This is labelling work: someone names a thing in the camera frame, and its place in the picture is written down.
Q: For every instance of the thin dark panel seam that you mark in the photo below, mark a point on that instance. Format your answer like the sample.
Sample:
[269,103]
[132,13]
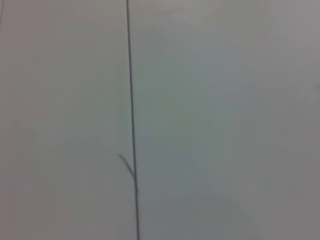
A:
[132,125]

